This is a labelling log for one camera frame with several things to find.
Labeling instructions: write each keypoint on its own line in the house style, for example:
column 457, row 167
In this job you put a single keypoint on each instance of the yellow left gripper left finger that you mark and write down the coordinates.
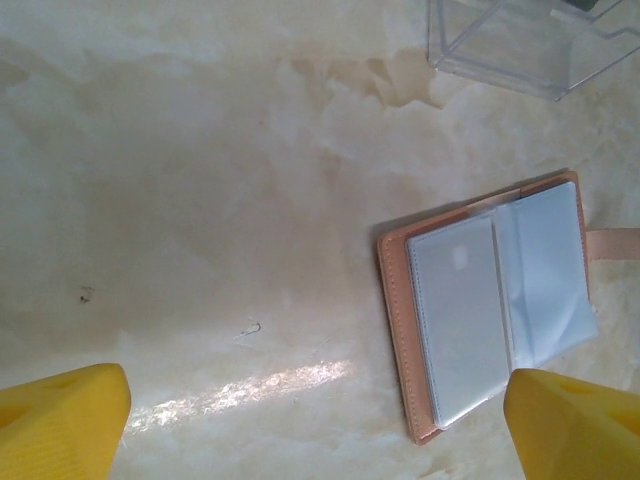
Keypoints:
column 55, row 430

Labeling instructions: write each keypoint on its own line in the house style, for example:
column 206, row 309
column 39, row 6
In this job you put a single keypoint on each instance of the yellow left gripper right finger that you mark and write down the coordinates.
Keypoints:
column 580, row 435

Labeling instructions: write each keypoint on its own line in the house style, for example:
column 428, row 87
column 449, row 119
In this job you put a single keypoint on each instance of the grey card in sleeve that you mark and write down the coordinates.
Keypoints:
column 455, row 325

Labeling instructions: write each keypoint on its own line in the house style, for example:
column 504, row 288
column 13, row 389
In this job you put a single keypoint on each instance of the clear acrylic card stand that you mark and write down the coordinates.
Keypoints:
column 500, row 60

